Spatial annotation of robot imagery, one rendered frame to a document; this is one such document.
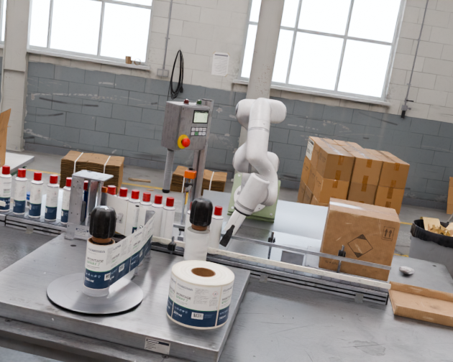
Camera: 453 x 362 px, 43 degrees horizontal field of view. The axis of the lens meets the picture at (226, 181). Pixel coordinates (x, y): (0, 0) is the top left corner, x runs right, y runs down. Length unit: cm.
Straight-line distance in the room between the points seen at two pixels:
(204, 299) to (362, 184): 415
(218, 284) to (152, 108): 618
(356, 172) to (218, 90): 271
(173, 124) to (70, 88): 571
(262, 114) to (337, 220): 56
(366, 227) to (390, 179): 334
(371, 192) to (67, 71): 431
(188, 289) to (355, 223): 99
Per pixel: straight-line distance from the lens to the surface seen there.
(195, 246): 211
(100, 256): 187
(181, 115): 235
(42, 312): 186
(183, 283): 178
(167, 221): 242
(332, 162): 568
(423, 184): 841
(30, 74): 816
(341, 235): 255
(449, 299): 264
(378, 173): 581
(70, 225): 244
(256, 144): 237
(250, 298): 221
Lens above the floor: 172
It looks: 13 degrees down
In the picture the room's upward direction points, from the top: 9 degrees clockwise
